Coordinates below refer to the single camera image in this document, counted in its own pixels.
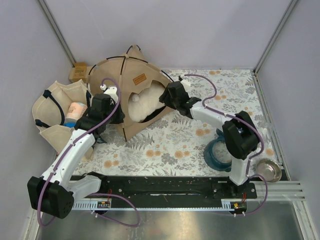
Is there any white fluffy pillow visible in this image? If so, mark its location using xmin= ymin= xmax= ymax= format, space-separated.
xmin=128 ymin=81 xmax=165 ymax=123

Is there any beige fabric pet tent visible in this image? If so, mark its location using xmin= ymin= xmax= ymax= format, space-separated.
xmin=101 ymin=49 xmax=173 ymax=141

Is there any black tent pole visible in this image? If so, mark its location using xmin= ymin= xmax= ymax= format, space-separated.
xmin=125 ymin=45 xmax=174 ymax=82
xmin=86 ymin=56 xmax=128 ymax=141

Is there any clear plastic bottle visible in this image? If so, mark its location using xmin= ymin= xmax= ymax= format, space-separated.
xmin=261 ymin=121 xmax=273 ymax=142

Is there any steel pet bowl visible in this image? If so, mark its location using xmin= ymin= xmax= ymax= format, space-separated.
xmin=256 ymin=158 xmax=282 ymax=183

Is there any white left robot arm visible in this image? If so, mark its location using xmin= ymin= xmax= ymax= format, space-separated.
xmin=27 ymin=89 xmax=125 ymax=219

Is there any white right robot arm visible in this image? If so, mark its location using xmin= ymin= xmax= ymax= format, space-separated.
xmin=159 ymin=81 xmax=263 ymax=198

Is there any white pompom toy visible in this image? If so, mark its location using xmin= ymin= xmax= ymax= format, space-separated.
xmin=131 ymin=93 xmax=140 ymax=102

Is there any cardboard box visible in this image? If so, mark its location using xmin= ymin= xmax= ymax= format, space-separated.
xmin=68 ymin=62 xmax=93 ymax=83

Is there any cream canvas tote bag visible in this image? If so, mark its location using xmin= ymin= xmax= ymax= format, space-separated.
xmin=31 ymin=80 xmax=93 ymax=154

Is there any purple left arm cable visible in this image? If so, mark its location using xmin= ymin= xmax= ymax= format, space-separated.
xmin=37 ymin=78 xmax=141 ymax=228

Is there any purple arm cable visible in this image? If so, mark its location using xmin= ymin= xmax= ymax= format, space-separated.
xmin=183 ymin=73 xmax=270 ymax=217
xmin=37 ymin=78 xmax=141 ymax=228

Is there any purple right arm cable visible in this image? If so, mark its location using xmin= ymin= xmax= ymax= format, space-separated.
xmin=183 ymin=73 xmax=270 ymax=217

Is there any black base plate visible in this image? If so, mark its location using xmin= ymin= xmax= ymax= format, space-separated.
xmin=79 ymin=174 xmax=258 ymax=210

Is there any aluminium frame post left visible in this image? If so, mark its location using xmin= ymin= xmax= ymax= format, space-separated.
xmin=36 ymin=0 xmax=76 ymax=67

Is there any aluminium frame post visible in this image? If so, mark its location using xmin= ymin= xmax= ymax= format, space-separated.
xmin=36 ymin=0 xmax=76 ymax=67
xmin=252 ymin=0 xmax=300 ymax=75

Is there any white slotted cable duct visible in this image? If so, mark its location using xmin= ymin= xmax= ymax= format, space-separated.
xmin=72 ymin=199 xmax=112 ymax=211

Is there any aluminium frame post right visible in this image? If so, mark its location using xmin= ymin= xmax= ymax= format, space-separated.
xmin=252 ymin=0 xmax=300 ymax=75

